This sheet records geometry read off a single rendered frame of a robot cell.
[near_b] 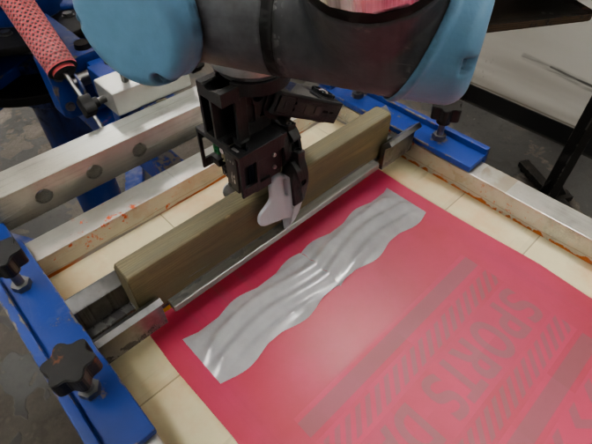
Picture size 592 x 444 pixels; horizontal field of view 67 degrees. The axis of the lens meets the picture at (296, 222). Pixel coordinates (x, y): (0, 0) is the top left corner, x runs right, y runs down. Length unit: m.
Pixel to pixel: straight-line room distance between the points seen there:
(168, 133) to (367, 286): 0.36
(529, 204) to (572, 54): 1.89
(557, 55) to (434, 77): 2.31
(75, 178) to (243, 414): 0.37
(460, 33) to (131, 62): 0.17
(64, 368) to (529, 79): 2.46
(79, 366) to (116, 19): 0.27
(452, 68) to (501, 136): 2.38
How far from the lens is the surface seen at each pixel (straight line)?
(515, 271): 0.63
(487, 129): 2.64
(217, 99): 0.41
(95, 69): 0.85
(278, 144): 0.45
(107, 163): 0.66
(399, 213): 0.64
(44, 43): 0.86
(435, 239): 0.63
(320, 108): 0.49
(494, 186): 0.68
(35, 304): 0.56
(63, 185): 0.65
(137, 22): 0.27
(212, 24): 0.27
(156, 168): 0.81
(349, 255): 0.58
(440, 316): 0.56
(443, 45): 0.23
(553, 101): 2.62
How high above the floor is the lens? 1.41
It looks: 47 degrees down
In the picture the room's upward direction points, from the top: straight up
